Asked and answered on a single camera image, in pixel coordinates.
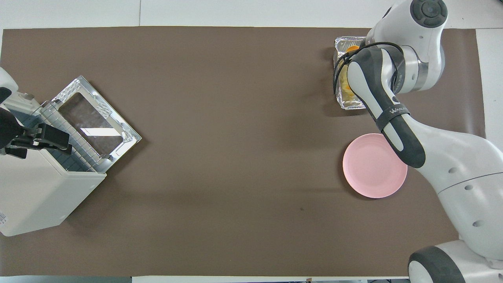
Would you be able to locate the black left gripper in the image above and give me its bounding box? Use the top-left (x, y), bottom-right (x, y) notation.
top-left (0, 108), bottom-right (73, 159)

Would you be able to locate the aluminium foil tray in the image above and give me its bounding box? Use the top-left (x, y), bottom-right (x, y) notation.
top-left (333, 36), bottom-right (378, 110)

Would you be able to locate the sliced orange glazed bread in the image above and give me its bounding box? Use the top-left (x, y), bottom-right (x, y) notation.
top-left (339, 45), bottom-right (360, 99)

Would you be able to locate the white toaster oven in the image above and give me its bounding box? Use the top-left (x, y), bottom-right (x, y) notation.
top-left (0, 92), bottom-right (107, 237)

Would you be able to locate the glass oven door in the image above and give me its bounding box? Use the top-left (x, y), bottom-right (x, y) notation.
top-left (50, 75), bottom-right (142, 173)

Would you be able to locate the brown table mat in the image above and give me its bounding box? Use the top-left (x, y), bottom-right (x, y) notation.
top-left (0, 26), bottom-right (486, 277)

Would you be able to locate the pink round plate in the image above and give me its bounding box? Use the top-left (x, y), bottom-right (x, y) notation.
top-left (343, 133), bottom-right (408, 199)

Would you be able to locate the metal wire oven rack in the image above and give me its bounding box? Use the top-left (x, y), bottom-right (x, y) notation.
top-left (39, 100), bottom-right (108, 173)

